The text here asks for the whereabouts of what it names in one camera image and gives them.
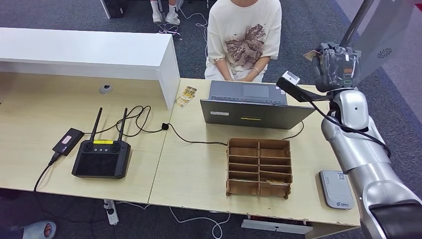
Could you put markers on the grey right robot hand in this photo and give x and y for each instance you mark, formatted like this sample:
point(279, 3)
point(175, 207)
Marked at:
point(336, 66)

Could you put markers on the autumn print hotel card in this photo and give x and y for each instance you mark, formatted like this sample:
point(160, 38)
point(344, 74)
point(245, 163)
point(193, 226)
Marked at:
point(310, 55)
point(190, 91)
point(181, 101)

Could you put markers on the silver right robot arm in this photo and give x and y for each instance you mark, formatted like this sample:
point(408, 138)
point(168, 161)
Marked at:
point(362, 148)

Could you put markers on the person's right forearm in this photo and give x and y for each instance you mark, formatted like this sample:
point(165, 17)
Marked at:
point(225, 71)

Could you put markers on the person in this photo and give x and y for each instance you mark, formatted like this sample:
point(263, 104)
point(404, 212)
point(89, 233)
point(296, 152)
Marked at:
point(244, 19)

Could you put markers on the grey white card reader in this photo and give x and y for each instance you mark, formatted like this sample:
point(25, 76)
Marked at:
point(336, 191)

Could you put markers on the wooden card organizer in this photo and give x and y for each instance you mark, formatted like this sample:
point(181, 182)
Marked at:
point(258, 165)

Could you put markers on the tan room key card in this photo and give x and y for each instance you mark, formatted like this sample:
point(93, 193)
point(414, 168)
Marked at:
point(276, 182)

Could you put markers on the grey kiosk stand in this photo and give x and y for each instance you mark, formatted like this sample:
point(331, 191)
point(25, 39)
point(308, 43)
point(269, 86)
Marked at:
point(382, 33)

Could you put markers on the grey laptop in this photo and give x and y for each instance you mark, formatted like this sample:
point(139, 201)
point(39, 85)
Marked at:
point(257, 115)

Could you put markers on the white shoe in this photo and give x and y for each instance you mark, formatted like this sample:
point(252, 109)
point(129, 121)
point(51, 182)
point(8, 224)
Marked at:
point(157, 17)
point(172, 19)

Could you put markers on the black star chair base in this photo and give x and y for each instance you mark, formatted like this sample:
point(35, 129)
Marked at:
point(168, 29)

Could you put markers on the white flat metal bar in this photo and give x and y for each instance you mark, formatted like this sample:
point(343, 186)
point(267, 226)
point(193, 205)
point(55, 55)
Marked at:
point(275, 227)

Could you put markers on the black box with white panel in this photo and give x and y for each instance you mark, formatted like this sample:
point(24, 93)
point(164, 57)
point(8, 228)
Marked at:
point(115, 8)

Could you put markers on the small grey dome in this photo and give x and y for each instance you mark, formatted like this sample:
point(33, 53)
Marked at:
point(105, 89)

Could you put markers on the white counter shelf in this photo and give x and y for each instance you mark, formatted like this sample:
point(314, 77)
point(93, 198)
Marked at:
point(82, 49)

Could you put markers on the black controller with antennas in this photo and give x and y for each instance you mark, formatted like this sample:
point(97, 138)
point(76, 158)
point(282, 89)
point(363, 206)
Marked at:
point(99, 165)

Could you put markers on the white power strip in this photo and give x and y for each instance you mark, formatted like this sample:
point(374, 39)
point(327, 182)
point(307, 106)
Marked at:
point(111, 212)

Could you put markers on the black box with pink label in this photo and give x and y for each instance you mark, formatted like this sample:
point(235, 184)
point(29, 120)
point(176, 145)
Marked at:
point(67, 142)

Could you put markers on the pale slipper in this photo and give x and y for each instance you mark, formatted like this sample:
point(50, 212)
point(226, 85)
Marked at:
point(39, 230)

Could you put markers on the chrome stanchion post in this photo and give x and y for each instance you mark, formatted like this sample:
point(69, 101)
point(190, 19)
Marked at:
point(354, 19)

